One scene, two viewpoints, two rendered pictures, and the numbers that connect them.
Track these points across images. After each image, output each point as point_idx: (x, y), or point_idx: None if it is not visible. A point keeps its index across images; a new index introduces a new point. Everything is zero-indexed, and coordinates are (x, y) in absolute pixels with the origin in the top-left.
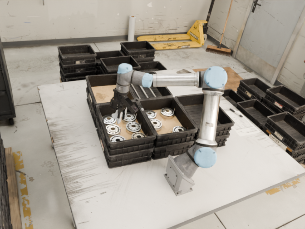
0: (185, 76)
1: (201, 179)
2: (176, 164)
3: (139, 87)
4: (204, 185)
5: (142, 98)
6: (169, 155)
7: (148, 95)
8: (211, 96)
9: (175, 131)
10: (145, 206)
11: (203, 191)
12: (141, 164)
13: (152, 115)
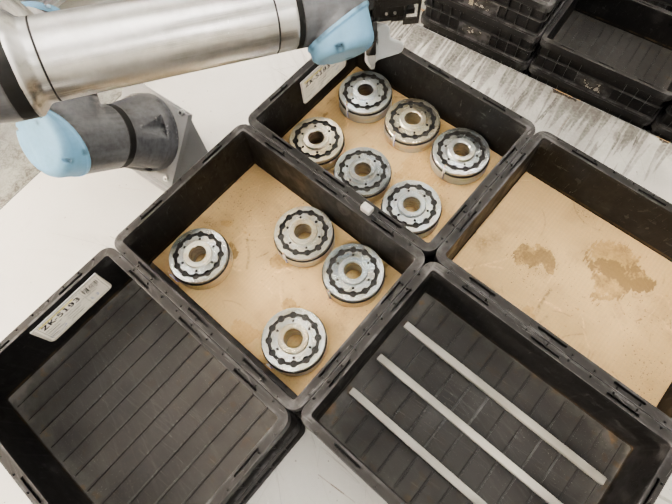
0: (86, 6)
1: (110, 213)
2: (156, 96)
3: (541, 482)
4: (100, 197)
5: (461, 391)
6: (189, 114)
7: (451, 438)
8: None
9: (211, 239)
10: (222, 73)
11: (98, 178)
12: None
13: (335, 269)
